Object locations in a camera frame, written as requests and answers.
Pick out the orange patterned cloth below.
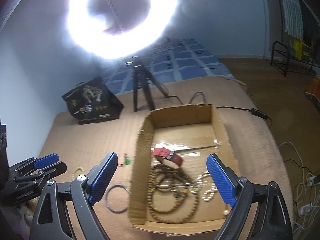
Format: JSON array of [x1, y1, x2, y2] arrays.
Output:
[[305, 75, 320, 106]]

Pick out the green jade pendant red cord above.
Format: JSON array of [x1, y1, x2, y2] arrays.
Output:
[[118, 153, 132, 167]]

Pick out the blue bangle ring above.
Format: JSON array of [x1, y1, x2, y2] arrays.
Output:
[[105, 184, 131, 215]]

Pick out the bright ring light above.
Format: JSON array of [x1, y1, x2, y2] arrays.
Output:
[[66, 0, 178, 60]]

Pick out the white striped towel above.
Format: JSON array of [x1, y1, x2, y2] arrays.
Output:
[[281, 0, 303, 40]]

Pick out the yellow box on rack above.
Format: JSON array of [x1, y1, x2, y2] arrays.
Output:
[[293, 39, 312, 61]]

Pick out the black printed snack bag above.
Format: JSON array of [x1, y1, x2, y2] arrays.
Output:
[[62, 77, 124, 125]]

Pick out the red strap wristwatch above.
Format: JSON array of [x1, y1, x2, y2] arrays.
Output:
[[152, 147, 183, 169]]

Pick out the blue patterned bed sheet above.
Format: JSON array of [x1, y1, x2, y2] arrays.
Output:
[[102, 39, 233, 94]]

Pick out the black clothes rack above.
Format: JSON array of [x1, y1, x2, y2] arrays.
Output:
[[270, 0, 319, 76]]

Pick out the white power strip cables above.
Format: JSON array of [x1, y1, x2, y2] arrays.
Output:
[[277, 141, 320, 233]]

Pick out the brown wooden bead necklace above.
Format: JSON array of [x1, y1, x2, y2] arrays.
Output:
[[147, 165, 201, 224]]

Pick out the white pearl necklace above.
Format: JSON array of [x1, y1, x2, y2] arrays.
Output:
[[190, 170, 220, 203]]

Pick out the cream bead bracelet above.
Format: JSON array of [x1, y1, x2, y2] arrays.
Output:
[[71, 166, 84, 181]]

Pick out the black ring light cable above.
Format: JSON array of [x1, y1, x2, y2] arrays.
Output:
[[159, 84, 273, 129]]

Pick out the black camera box with cable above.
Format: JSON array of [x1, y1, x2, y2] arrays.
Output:
[[0, 124, 9, 171]]

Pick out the open cardboard box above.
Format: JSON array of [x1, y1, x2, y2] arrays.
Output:
[[129, 104, 238, 236]]

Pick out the black tripod stand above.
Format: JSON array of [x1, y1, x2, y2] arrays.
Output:
[[125, 56, 169, 112]]

